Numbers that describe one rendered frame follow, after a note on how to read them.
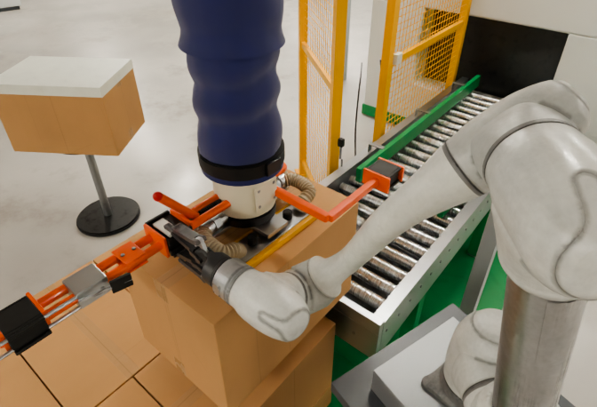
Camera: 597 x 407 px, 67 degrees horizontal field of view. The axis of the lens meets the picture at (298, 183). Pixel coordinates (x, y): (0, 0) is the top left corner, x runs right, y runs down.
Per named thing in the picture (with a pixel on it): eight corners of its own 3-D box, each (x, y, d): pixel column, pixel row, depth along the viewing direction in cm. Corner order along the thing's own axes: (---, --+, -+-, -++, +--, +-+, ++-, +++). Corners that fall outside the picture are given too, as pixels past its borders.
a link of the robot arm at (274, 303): (218, 315, 92) (259, 303, 103) (275, 359, 84) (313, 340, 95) (234, 267, 90) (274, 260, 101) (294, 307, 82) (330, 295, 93)
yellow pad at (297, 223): (297, 202, 141) (297, 188, 138) (322, 215, 135) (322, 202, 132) (213, 261, 119) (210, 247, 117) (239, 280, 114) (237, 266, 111)
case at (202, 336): (269, 241, 184) (265, 157, 161) (350, 289, 164) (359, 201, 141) (144, 338, 147) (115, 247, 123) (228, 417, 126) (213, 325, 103)
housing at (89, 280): (96, 275, 102) (91, 261, 99) (113, 291, 98) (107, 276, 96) (66, 294, 97) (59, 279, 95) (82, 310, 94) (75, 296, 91)
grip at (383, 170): (378, 170, 136) (378, 156, 133) (402, 180, 131) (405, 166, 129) (362, 182, 131) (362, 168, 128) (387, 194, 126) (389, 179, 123)
